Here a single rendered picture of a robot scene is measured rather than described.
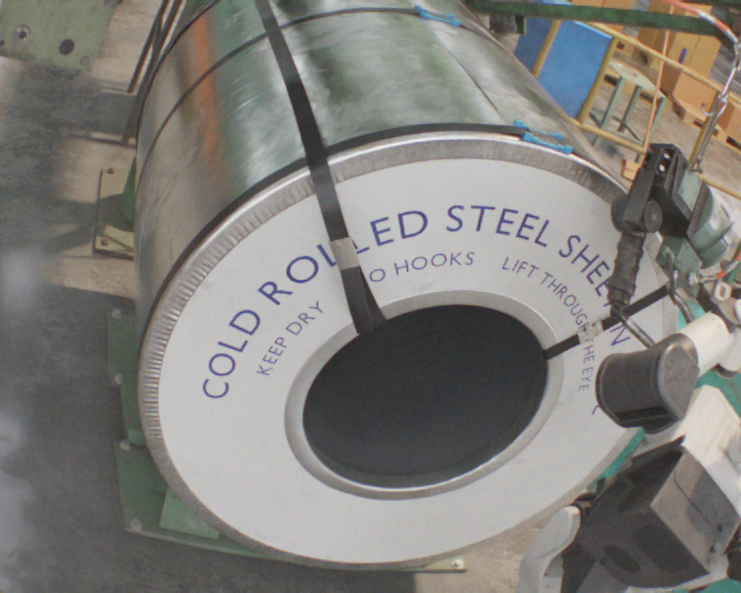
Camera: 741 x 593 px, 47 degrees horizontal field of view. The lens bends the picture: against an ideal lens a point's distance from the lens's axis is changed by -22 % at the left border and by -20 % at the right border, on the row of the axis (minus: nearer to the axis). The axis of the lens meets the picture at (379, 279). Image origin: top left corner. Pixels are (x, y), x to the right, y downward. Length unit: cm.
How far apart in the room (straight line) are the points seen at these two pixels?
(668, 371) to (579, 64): 507
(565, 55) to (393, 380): 407
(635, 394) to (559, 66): 501
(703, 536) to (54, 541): 168
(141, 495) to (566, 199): 139
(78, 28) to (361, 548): 159
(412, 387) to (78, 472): 97
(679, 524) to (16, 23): 118
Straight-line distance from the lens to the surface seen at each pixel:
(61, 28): 118
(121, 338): 314
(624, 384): 143
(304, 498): 219
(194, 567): 252
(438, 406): 241
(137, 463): 272
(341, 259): 173
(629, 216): 173
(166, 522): 254
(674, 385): 140
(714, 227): 185
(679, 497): 138
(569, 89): 643
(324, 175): 169
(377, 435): 234
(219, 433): 202
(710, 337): 153
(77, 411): 284
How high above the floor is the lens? 192
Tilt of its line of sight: 29 degrees down
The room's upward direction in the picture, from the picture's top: 24 degrees clockwise
